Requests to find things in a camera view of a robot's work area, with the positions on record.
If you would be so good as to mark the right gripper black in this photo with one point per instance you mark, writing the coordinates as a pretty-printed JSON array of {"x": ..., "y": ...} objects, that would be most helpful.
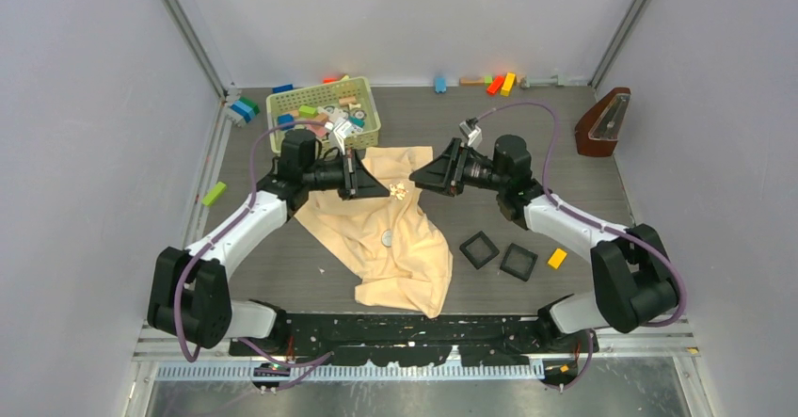
[{"x": 448, "y": 170}]

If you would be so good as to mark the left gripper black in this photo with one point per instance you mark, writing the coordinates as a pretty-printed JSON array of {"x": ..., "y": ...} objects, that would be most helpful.
[{"x": 357, "y": 182}]

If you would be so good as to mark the black square box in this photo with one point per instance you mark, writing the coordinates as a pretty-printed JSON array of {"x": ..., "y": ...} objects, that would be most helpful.
[
  {"x": 518, "y": 262},
  {"x": 479, "y": 250}
]

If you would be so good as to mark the peach cloth garment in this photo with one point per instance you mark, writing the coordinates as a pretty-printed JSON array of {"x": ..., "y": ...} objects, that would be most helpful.
[{"x": 402, "y": 259}]

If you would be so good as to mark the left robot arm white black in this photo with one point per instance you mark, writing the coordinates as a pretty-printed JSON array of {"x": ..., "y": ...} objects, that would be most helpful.
[{"x": 190, "y": 297}]

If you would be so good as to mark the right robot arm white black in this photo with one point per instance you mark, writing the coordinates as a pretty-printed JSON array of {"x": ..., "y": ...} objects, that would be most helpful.
[{"x": 632, "y": 284}]

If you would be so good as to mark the round silver badge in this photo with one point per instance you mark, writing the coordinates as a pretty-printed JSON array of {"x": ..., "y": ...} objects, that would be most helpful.
[{"x": 387, "y": 238}]

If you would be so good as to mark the green plastic basket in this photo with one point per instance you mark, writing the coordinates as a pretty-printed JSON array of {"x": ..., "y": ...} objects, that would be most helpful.
[{"x": 317, "y": 107}]

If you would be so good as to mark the light blue block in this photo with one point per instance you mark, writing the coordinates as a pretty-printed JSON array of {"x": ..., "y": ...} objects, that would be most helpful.
[{"x": 440, "y": 85}]

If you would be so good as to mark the tan wooden block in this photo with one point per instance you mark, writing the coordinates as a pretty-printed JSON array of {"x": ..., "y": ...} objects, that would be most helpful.
[{"x": 472, "y": 81}]

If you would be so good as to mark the orange red block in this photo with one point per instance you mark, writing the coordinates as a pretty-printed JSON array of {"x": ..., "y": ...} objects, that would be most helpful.
[{"x": 495, "y": 85}]

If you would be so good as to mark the blue block behind basket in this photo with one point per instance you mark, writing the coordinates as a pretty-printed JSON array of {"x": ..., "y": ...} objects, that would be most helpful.
[{"x": 282, "y": 88}]

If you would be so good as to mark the blue green stacked blocks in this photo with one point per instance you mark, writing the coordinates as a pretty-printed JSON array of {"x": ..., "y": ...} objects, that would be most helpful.
[{"x": 242, "y": 111}]

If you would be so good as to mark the yellow block on table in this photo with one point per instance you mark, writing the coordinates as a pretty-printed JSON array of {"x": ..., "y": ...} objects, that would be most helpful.
[{"x": 557, "y": 258}]

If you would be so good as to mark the lime green block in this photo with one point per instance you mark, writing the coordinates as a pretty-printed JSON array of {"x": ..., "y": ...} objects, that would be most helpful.
[{"x": 213, "y": 194}]

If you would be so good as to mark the brown wooden metronome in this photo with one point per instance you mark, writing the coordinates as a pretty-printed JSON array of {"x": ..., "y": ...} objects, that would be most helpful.
[{"x": 596, "y": 133}]

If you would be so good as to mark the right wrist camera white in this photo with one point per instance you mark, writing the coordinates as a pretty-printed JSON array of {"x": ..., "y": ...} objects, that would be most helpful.
[{"x": 471, "y": 131}]

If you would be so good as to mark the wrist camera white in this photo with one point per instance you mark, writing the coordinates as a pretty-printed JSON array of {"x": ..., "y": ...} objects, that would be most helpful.
[
  {"x": 471, "y": 131},
  {"x": 338, "y": 131}
]

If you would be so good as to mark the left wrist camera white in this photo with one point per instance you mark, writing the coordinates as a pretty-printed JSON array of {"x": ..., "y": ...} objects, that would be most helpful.
[{"x": 338, "y": 131}]

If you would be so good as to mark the yellow block by wall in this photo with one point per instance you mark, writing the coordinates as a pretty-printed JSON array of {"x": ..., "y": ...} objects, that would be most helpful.
[{"x": 508, "y": 83}]

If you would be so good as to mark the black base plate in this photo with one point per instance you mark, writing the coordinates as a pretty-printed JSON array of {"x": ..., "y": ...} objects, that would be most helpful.
[{"x": 411, "y": 340}]

